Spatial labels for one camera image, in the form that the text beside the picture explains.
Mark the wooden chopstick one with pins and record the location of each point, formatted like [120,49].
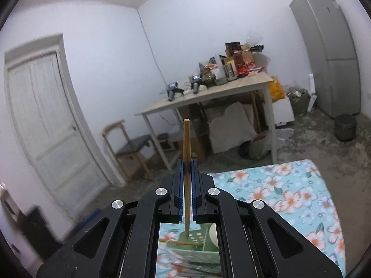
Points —
[187,174]

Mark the grey refrigerator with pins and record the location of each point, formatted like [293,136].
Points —
[332,55]

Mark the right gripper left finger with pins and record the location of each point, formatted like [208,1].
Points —
[122,240]

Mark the white foam box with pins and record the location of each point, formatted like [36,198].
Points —
[283,112]

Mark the white sack under table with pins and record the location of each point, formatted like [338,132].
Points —
[232,127]

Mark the wooden chair black seat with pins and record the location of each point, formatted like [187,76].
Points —
[130,150]

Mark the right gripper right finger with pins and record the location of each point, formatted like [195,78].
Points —
[253,239]

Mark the yellow plastic bag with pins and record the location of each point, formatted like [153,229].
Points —
[276,90]

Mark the beige round soup ladle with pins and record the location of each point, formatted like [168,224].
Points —
[213,235]

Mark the floral blue tablecloth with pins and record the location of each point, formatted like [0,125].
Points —
[296,191]

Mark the red bottle on table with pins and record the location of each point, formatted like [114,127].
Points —
[240,64]

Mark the white door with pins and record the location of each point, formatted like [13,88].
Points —
[47,124]

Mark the green plastic utensil holder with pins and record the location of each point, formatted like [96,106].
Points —
[198,248]

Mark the wooden chopstick two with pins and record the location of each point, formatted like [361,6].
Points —
[163,240]

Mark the white work table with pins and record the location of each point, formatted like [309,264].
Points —
[259,82]

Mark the black trash bin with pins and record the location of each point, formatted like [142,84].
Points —
[345,127]

